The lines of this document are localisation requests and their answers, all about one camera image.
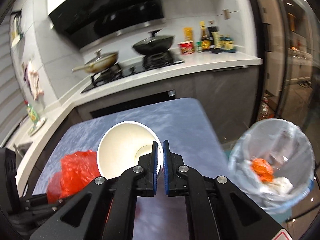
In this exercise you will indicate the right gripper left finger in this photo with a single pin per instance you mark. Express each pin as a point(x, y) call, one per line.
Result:
point(104, 209)

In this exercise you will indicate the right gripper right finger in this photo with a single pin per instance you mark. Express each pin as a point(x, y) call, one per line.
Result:
point(215, 207)

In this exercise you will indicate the red plastic bag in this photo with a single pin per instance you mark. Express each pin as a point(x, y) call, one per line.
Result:
point(77, 171)

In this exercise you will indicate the orange snack wrapper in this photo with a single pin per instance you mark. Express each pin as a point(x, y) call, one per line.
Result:
point(262, 169)

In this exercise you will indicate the paper cup with red print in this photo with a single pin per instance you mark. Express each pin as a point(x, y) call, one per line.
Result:
point(122, 146)

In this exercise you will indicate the white paper towel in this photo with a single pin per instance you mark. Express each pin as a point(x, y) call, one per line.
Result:
point(279, 185)

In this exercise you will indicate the white kitchen countertop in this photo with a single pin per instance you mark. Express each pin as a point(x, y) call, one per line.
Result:
point(57, 112)

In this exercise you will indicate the steel kitchen sink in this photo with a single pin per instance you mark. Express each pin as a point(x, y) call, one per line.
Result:
point(20, 151)

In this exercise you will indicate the trash bin with clear liner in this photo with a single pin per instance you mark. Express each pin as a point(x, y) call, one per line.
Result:
point(287, 149)

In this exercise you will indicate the white plate on counter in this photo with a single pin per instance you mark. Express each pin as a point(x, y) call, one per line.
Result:
point(34, 129)

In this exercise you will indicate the green dish soap bottle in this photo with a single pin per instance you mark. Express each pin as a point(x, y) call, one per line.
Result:
point(33, 115)

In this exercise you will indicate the dark grey lower cabinets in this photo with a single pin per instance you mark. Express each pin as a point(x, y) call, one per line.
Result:
point(194, 112)

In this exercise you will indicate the black gas stove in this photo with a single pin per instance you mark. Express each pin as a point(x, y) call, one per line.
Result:
point(119, 70)

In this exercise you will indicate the red instant noodle cup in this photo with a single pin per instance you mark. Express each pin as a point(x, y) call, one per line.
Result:
point(186, 47)

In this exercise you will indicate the beige frying pan with lid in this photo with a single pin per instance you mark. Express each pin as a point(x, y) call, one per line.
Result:
point(99, 63)

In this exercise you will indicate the small green-lid spice jar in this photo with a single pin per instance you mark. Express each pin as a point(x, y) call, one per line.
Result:
point(199, 46)

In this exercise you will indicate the brown sauce bottle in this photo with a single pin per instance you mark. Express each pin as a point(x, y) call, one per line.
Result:
point(205, 42)

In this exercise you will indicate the condiment jar set on tray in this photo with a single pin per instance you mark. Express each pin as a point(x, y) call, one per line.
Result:
point(227, 44)

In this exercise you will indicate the black wok with lid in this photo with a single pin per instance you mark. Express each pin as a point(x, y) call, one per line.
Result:
point(154, 44)

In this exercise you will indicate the yellow seasoning packet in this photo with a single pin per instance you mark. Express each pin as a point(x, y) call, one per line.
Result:
point(188, 33)

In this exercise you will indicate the dark soy sauce bottle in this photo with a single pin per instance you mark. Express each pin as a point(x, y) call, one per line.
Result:
point(215, 39)

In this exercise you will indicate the glass sliding door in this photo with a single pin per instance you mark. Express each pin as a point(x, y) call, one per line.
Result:
point(291, 30)

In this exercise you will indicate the black range hood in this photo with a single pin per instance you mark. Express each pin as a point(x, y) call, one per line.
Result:
point(85, 21)

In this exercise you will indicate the wall shelf with items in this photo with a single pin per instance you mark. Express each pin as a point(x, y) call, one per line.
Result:
point(16, 30)

